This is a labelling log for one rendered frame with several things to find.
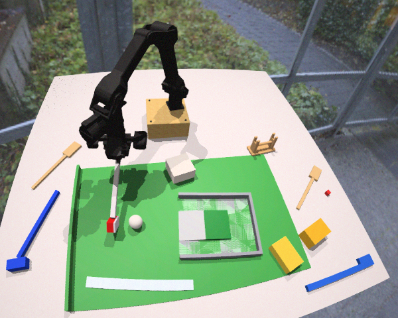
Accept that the white cube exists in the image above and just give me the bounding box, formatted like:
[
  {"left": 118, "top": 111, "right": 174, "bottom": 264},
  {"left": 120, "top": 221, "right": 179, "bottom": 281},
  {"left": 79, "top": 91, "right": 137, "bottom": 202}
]
[{"left": 165, "top": 153, "right": 196, "bottom": 184}]

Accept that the white golf ball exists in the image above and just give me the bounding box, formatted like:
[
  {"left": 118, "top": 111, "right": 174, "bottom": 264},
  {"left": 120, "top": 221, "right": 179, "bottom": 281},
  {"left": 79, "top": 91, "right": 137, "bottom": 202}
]
[{"left": 129, "top": 215, "right": 143, "bottom": 229}]

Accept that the green mat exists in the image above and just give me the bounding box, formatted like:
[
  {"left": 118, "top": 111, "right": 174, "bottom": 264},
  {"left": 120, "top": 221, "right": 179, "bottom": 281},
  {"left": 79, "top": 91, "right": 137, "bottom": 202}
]
[{"left": 72, "top": 154, "right": 311, "bottom": 311}]

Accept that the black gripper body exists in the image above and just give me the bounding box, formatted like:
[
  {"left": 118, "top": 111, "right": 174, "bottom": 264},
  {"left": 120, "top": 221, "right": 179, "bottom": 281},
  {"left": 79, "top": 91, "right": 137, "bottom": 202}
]
[{"left": 86, "top": 119, "right": 148, "bottom": 150}]

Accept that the white flat strip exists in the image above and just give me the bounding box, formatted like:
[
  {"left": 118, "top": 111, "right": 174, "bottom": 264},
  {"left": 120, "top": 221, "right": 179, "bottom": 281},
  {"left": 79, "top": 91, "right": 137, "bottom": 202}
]
[{"left": 86, "top": 276, "right": 194, "bottom": 291}]

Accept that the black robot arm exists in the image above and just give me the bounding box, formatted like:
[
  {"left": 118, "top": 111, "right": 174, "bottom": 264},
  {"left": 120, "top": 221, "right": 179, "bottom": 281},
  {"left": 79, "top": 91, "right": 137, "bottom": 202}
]
[{"left": 79, "top": 21, "right": 189, "bottom": 160}]

